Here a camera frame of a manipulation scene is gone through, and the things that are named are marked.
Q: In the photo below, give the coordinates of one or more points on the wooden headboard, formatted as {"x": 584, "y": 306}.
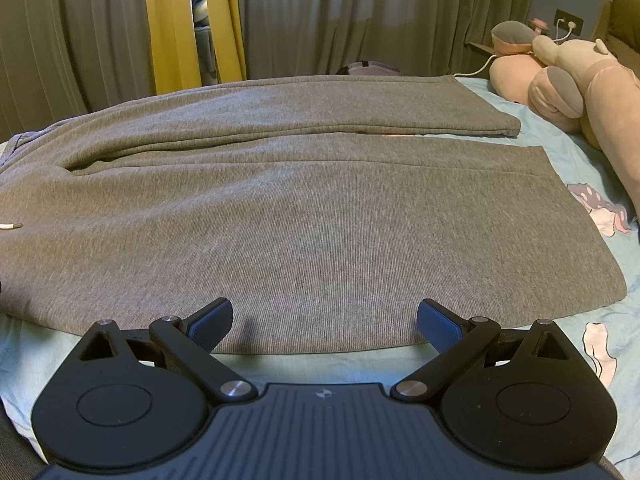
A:
{"x": 618, "y": 26}

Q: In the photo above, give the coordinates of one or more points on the grey curtain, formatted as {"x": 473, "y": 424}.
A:
{"x": 65, "y": 58}

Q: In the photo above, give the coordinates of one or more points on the pink plush toy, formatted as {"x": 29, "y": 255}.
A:
{"x": 578, "y": 86}

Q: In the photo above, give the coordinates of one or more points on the yellow curtain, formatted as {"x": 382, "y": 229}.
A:
{"x": 173, "y": 44}

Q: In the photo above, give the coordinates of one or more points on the grey knit pants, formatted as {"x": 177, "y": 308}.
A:
{"x": 280, "y": 209}

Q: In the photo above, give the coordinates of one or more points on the wall power outlet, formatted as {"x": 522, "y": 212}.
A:
{"x": 568, "y": 22}

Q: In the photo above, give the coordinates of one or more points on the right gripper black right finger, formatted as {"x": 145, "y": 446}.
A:
{"x": 459, "y": 344}

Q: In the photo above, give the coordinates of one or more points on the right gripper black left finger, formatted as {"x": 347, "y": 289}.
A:
{"x": 186, "y": 344}

